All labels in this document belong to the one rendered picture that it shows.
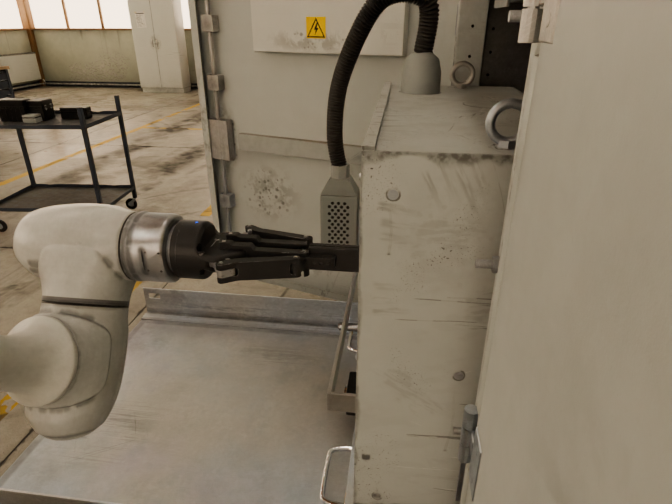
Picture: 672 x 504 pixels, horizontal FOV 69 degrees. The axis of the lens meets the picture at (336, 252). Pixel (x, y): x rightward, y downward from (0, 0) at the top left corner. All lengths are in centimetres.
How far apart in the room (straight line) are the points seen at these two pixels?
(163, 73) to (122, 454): 1143
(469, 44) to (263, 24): 45
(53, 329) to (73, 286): 6
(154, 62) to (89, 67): 225
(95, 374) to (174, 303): 61
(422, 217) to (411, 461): 31
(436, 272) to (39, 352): 43
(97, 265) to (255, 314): 59
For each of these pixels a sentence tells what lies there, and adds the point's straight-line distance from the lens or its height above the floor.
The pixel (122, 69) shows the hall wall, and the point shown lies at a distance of 1353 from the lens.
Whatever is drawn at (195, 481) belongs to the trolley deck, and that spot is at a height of 85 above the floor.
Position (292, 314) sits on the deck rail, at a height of 87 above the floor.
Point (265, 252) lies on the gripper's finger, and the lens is 60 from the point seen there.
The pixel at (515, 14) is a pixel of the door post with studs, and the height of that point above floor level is 150.
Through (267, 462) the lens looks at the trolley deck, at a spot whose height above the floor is 85.
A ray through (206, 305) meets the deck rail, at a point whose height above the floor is 88.
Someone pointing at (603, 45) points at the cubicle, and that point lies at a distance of 20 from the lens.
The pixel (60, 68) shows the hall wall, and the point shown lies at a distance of 1439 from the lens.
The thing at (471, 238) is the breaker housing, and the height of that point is 131.
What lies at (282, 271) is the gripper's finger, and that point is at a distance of 58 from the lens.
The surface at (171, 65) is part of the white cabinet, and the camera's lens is 1204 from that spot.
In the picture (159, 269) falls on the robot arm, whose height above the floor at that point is 122.
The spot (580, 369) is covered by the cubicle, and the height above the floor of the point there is 139.
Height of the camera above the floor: 150
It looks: 25 degrees down
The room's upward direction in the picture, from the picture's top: straight up
